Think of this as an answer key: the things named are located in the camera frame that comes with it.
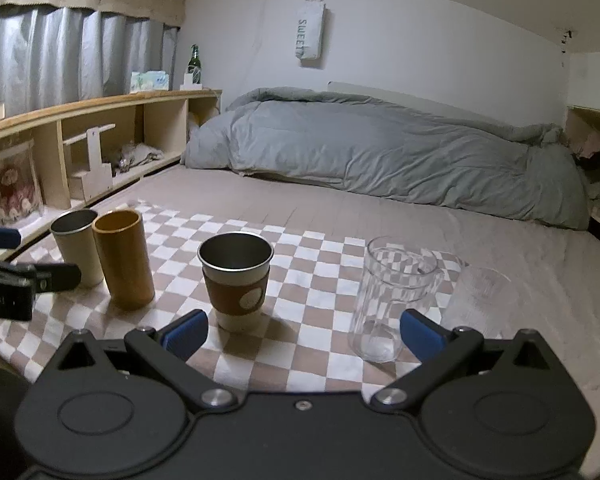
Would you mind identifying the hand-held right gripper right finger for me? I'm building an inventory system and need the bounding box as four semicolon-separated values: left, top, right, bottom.
370;309;563;411

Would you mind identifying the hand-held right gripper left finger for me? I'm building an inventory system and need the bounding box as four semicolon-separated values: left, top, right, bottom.
44;309;235;414

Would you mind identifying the cream steel cup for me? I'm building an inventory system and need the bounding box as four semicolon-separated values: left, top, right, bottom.
49;209;104;289

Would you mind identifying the clear glass cup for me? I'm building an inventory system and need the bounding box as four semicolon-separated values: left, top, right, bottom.
348;235;455;364

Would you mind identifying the frosted clear plastic cup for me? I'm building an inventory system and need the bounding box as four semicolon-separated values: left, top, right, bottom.
439;265;519;342

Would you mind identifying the steel cup with brown sleeve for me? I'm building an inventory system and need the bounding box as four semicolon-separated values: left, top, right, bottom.
198;232;275;334

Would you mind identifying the tall amber cup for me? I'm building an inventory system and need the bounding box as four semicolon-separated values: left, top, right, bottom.
91;209;156;310

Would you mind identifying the framed flower picture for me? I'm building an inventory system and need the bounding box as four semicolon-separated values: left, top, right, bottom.
0;139;44;227

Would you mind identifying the wooden tool caddy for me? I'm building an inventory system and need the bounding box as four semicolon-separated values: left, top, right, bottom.
62;123;117;202

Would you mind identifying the beige checkered cloth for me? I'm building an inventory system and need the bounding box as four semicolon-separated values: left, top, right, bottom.
0;199;468;403

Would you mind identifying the grey crumpled cloth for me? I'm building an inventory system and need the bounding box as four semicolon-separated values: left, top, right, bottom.
111;142;165;173

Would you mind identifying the grey duvet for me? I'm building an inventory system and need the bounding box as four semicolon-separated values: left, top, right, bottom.
180;87;595;231

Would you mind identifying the wooden bedside shelf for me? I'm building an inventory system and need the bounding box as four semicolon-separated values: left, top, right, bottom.
0;88;224;262

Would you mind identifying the grey curtain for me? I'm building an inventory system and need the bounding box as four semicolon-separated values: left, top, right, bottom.
0;4;181;117

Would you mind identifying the tissue pack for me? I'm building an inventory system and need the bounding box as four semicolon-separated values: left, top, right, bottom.
130;70;170;94

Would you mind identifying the wooden side shelf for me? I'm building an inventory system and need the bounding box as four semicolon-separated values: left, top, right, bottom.
564;105;600;248

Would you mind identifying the green glass bottle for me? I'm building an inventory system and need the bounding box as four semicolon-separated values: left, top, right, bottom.
187;44;203;85

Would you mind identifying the white hanging bag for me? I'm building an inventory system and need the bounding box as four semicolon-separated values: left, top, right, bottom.
295;0;327;69

